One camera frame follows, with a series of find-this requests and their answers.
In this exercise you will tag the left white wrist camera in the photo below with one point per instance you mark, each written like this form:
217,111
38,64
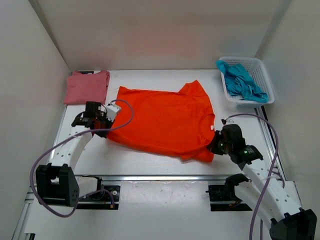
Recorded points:
112,111

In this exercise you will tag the pink t shirt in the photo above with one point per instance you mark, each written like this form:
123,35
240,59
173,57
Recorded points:
82,88

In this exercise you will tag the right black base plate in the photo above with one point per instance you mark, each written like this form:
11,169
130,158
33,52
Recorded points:
220,200

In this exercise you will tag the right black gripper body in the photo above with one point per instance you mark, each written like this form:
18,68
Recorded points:
219,145

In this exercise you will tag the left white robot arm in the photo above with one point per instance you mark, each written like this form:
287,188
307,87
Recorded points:
56,182

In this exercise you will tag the orange t shirt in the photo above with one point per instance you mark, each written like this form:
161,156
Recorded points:
175,124

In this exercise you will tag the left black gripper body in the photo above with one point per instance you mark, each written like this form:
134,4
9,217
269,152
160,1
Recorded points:
104,123

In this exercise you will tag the teal t shirt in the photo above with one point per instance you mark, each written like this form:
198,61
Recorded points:
238,82

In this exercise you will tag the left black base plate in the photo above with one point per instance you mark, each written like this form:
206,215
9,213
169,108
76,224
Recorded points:
107,198

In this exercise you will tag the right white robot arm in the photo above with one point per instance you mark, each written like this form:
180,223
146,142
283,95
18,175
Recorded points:
255,186

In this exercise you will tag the black corner label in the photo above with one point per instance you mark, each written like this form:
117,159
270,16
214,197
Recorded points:
86,72

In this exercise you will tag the aluminium frame rail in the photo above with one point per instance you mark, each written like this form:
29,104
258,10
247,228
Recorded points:
161,198

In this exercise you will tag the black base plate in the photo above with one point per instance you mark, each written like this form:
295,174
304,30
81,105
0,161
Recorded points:
220,200
107,198

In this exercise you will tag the white plastic basket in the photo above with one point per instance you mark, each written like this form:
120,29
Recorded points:
257,71

